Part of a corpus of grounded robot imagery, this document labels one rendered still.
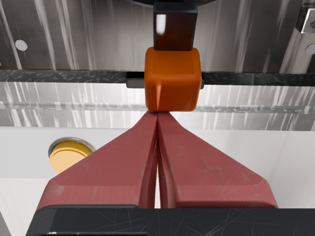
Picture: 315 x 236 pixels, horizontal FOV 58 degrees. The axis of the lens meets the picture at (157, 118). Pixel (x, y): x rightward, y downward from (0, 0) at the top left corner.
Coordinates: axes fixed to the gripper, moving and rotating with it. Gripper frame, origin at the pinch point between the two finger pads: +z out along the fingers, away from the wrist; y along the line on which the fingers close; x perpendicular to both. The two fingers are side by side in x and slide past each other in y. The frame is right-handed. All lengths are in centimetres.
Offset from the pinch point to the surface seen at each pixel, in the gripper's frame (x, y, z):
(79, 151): 9.7, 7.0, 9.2
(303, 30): -1.7, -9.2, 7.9
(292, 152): 19.9, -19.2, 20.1
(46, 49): 0.1, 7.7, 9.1
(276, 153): 20.2, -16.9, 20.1
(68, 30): -1.3, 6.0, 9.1
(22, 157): 11.4, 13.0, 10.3
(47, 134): 8.6, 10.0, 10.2
